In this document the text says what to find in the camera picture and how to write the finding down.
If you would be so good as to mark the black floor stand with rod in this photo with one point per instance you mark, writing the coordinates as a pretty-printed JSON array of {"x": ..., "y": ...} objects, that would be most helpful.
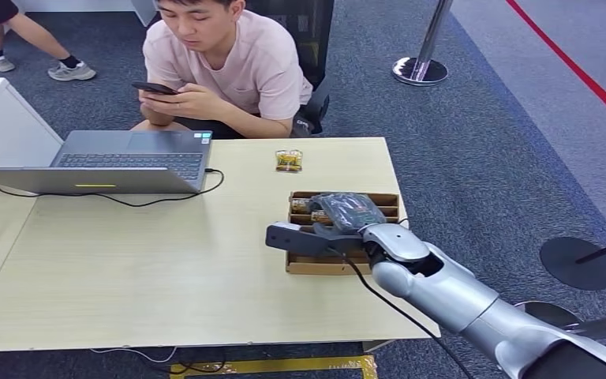
[{"x": 569, "y": 267}]

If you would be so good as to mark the person's right hand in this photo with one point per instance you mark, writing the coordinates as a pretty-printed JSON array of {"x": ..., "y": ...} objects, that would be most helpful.
[{"x": 149, "y": 102}]

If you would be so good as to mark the black smartphone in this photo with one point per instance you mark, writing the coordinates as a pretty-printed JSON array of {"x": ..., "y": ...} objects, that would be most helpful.
[{"x": 154, "y": 88}]

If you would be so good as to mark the grey open laptop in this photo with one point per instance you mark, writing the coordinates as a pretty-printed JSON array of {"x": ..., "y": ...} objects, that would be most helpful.
[{"x": 125, "y": 157}]

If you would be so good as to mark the seated person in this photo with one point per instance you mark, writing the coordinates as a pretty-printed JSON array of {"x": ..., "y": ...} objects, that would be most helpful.
[{"x": 240, "y": 57}]

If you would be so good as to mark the red floor tape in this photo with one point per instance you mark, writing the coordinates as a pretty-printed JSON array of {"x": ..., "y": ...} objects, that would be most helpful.
[{"x": 569, "y": 58}]

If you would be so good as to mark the loose yellow hotel card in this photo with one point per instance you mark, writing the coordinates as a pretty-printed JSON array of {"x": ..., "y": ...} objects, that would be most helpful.
[{"x": 288, "y": 161}]

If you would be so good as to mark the cardboard slotted card organizer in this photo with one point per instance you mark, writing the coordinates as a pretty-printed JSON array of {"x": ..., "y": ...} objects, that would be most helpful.
[{"x": 303, "y": 267}]

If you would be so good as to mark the person's left hand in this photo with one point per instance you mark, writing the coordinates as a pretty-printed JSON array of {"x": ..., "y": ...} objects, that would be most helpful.
[{"x": 198, "y": 102}]

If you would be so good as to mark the white cabinet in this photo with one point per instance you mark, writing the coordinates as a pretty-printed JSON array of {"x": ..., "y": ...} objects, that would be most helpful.
[{"x": 0, "y": 125}]

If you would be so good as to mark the yellow floor tape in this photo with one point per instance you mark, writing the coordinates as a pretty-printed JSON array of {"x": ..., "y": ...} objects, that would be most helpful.
[{"x": 292, "y": 364}]

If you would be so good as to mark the person's right forearm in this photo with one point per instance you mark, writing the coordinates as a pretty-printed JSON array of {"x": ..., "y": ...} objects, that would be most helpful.
[{"x": 151, "y": 117}]

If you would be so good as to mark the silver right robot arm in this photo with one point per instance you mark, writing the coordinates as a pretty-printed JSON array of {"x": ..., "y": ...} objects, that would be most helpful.
[{"x": 439, "y": 293}]

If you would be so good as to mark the chrome stanchion post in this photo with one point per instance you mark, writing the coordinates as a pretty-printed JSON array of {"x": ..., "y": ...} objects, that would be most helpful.
[{"x": 420, "y": 70}]

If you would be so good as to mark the person's left forearm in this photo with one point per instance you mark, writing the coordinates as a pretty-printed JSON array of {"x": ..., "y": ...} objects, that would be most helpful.
[{"x": 258, "y": 123}]

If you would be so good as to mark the white desk panel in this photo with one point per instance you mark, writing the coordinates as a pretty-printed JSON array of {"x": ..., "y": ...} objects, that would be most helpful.
[{"x": 99, "y": 5}]

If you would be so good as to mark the black office chair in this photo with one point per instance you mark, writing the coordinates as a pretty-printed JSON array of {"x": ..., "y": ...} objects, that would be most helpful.
[{"x": 313, "y": 31}]

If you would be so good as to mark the standing person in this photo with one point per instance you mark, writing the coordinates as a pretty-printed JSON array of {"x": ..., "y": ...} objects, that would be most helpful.
[{"x": 0, "y": 21}]

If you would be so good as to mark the white table leg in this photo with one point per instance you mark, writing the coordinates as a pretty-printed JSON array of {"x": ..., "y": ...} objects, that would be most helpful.
[{"x": 377, "y": 345}]

